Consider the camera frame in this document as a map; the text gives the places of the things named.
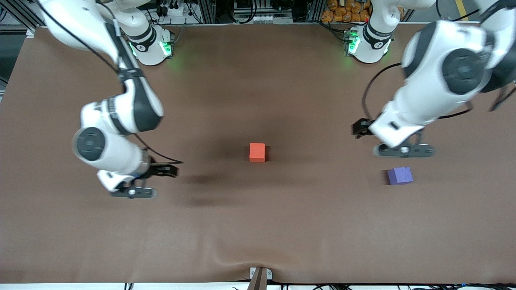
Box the orange foam block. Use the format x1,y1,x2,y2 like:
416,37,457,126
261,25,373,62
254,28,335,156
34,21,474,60
249,143,266,163

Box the purple foam block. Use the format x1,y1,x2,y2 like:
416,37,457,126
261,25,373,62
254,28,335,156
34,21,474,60
387,166,414,186

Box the brown table mat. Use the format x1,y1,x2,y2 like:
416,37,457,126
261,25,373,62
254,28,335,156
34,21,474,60
0,22,516,284

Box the bag of oranges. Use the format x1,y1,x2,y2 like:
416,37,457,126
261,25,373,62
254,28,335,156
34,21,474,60
321,0,371,23

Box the white terminal block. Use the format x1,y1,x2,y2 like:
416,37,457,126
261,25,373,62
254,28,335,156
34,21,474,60
250,14,293,24

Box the brown wooden strip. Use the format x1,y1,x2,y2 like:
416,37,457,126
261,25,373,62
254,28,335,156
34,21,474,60
247,268,268,290

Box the white power strip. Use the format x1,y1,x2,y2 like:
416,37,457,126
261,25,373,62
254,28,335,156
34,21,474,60
155,4,186,17

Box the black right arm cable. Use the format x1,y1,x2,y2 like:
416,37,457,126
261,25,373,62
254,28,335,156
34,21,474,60
36,0,184,165

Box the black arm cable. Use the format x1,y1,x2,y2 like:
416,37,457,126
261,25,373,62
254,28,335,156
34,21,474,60
362,0,516,121
36,0,184,165

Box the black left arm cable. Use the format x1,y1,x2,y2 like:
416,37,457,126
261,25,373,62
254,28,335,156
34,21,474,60
362,0,516,121

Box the aluminium frame post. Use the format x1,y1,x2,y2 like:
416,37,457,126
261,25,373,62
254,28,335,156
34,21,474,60
200,0,216,24
306,0,325,23

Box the metal clamp bracket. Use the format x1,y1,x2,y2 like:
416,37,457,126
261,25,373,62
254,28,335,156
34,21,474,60
250,267,273,281

